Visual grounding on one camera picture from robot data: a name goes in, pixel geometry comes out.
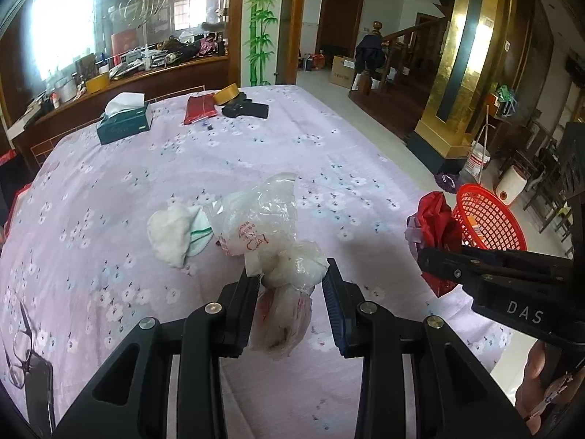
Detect black device on table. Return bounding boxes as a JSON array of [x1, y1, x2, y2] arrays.
[[222, 98, 270, 119]]

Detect clear plastic bag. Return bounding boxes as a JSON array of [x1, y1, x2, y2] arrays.
[[204, 172, 328, 360]]

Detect red flat pouch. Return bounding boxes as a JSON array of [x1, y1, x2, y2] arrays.
[[182, 93, 217, 125]]

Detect cardboard box on floor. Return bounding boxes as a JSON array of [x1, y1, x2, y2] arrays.
[[329, 56, 355, 89]]

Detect white paper roll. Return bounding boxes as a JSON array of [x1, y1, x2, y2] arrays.
[[496, 165, 528, 206]]

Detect white plastic bucket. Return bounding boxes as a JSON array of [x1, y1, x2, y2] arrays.
[[463, 141, 491, 181]]

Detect floral purple tablecloth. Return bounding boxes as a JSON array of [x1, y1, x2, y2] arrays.
[[1, 85, 511, 437]]

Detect person's right hand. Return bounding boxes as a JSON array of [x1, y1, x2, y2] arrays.
[[514, 341, 546, 417]]

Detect teal tissue box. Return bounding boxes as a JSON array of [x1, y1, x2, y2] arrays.
[[96, 92, 153, 145]]

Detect red plastic bag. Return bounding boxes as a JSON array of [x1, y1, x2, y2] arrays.
[[404, 191, 462, 297]]

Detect black smartphone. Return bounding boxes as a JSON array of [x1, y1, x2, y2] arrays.
[[25, 353, 56, 438]]

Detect wooden sideboard counter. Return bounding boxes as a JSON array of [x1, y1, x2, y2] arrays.
[[14, 55, 240, 172]]

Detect yellow tape roll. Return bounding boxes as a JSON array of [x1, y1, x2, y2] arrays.
[[213, 83, 240, 106]]

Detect red plastic mesh basket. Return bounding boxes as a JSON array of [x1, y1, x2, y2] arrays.
[[452, 183, 528, 251]]

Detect dark-framed eyeglasses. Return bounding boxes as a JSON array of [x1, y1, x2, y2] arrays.
[[4, 302, 35, 390]]

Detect white green-trimmed sock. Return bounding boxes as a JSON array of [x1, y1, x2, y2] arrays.
[[147, 203, 213, 269]]

